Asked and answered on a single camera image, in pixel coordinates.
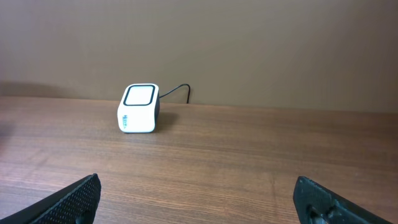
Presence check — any black scanner cable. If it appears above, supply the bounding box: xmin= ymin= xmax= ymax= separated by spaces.
xmin=159 ymin=83 xmax=191 ymax=105

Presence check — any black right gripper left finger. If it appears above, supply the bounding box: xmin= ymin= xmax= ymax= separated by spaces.
xmin=1 ymin=173 xmax=101 ymax=224

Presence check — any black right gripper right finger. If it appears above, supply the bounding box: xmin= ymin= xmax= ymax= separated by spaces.
xmin=293 ymin=176 xmax=391 ymax=224

